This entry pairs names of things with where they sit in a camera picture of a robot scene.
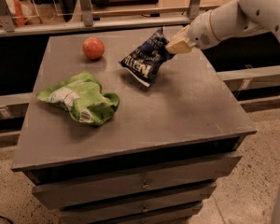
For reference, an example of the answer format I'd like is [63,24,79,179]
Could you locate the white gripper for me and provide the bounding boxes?
[165,10,220,54]

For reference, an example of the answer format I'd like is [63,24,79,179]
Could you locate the blue chip bag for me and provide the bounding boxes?
[119,27,174,87]

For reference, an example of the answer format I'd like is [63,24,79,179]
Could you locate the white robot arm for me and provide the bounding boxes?
[166,0,280,54]

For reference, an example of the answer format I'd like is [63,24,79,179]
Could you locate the green rice chip bag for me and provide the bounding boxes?
[36,71,119,126]

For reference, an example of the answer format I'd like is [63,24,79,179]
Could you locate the orange white bag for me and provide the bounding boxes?
[0,0,34,25]

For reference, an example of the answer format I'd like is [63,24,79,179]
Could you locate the red apple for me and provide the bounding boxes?
[82,37,105,60]

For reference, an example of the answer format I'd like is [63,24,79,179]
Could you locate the grey drawer cabinet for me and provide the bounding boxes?
[11,25,259,224]

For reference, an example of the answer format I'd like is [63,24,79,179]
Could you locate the bottom grey drawer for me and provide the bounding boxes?
[94,202,203,224]

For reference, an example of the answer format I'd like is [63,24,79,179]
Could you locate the grey drawer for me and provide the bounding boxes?
[32,152,241,209]
[60,182,217,224]
[94,202,203,224]

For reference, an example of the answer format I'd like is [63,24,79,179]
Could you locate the top grey drawer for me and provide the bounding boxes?
[32,152,241,209]

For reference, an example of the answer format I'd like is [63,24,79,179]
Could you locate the middle grey drawer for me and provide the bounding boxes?
[60,182,217,224]

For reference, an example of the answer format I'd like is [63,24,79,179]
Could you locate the metal railing frame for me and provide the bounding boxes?
[0,0,211,36]

